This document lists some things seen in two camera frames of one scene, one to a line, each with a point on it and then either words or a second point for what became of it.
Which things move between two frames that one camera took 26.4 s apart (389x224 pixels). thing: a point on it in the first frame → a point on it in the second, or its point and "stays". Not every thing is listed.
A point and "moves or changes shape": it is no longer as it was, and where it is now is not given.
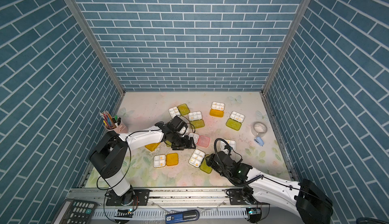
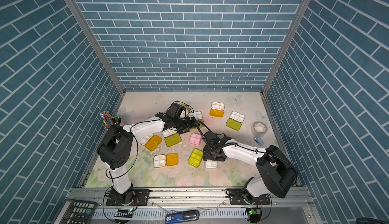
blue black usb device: [182, 216] stays
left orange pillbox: [152, 146] stays
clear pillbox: [231, 142] moves or changes shape
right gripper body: [216, 166] → [208, 153]
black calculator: [74, 211] stays
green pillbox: [235, 120] stays
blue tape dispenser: [259, 141] stays
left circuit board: [124, 213] stays
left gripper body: [177, 139] → [183, 124]
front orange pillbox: [161, 160] stays
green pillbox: [204, 166] → [195, 157]
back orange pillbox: [217, 109] stays
